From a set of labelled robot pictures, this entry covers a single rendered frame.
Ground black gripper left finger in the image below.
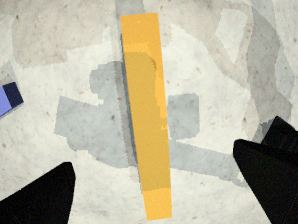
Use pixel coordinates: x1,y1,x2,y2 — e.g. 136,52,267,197
0,161,76,224

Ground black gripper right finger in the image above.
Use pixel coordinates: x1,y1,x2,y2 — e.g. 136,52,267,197
233,139,298,224

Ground orange bar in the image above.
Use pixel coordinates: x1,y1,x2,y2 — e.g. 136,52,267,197
121,12,172,221

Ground light blue rectangular block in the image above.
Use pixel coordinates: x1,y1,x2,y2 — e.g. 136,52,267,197
0,83,24,117

